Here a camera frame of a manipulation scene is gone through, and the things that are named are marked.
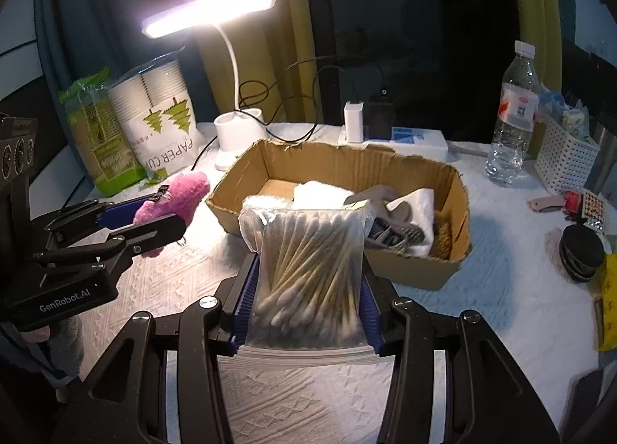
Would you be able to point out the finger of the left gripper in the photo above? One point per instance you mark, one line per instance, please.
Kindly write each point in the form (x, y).
(135, 236)
(74, 223)

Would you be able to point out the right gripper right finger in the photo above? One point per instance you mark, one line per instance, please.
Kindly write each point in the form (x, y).
(488, 398)

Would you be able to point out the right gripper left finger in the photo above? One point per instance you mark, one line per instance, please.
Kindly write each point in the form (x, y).
(123, 399)

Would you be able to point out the pink plush toy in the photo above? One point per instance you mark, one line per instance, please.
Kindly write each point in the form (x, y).
(182, 196)

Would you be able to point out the white paper napkin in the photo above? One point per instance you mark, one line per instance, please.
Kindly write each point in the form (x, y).
(312, 195)

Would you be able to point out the cotton swab bag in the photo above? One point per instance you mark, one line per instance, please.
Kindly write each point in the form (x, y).
(306, 306)

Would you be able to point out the grey dotted glove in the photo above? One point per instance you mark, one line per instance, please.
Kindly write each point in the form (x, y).
(389, 230)

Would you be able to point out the brown fuzzy pouch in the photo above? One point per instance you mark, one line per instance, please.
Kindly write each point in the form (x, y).
(442, 244)

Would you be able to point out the white towel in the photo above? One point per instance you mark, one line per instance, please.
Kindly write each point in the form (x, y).
(421, 204)

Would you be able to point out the person's left hand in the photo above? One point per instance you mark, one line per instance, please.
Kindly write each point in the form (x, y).
(37, 336)

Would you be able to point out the green paper cup package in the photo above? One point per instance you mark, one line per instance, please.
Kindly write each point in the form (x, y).
(101, 143)

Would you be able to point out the white desk lamp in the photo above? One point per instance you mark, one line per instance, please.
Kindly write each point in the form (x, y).
(236, 130)

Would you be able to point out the yellow snack bag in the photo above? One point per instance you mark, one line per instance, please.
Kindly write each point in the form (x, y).
(607, 340)

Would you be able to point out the teal curtain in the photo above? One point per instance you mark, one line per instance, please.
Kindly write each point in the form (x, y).
(77, 38)

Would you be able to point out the yellow curtain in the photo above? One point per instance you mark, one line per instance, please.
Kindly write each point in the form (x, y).
(275, 51)

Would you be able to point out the white charger adapter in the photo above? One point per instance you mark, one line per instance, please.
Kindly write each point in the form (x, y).
(354, 122)

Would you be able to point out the black power adapter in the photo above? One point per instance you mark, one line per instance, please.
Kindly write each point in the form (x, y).
(380, 116)

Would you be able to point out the white perforated basket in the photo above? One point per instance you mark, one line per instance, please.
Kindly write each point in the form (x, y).
(564, 162)

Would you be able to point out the white blue flat box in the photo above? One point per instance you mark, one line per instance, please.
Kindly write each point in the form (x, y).
(429, 144)

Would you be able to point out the clear water bottle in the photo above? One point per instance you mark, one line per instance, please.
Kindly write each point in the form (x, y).
(519, 102)

